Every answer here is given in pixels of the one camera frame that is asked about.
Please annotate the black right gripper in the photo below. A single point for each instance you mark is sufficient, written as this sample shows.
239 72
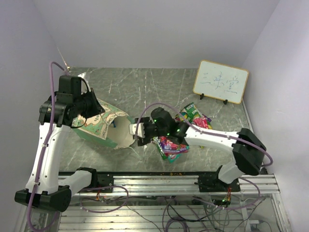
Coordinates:
147 139

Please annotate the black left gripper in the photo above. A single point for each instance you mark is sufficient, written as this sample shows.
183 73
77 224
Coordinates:
97 108

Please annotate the green printed paper bag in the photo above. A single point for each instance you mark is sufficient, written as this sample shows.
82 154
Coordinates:
98 128

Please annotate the purple berries Fox's packet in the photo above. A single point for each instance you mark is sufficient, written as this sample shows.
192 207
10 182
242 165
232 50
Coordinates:
169 147

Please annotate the green Fox's candy packet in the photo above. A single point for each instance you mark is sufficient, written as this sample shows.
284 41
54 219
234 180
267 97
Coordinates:
190 112

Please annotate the red pink snack packet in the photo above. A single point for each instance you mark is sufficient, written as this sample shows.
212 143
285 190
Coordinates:
201 122

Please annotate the teal red Fox's packet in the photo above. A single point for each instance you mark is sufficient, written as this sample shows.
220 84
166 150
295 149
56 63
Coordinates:
173 157

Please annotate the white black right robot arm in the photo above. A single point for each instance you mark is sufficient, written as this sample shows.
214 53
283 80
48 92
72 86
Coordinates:
248 151

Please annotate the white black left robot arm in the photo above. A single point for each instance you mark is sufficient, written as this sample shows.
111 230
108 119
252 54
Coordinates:
44 190

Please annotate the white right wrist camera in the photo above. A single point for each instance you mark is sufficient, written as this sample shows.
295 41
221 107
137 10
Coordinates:
138 130

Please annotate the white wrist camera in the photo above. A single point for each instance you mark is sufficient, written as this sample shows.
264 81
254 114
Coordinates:
84 83
138 130

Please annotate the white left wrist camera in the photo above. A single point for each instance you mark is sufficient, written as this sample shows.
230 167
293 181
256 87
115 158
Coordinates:
84 83

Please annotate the aluminium mounting rail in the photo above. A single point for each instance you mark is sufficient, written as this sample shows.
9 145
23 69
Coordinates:
187 185

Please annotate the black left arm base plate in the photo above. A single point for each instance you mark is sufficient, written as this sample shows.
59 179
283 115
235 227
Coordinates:
103 183

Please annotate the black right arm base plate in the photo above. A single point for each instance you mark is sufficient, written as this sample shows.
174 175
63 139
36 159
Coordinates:
208 182

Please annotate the small whiteboard yellow frame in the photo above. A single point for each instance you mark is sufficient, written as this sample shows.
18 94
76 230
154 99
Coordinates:
220 81

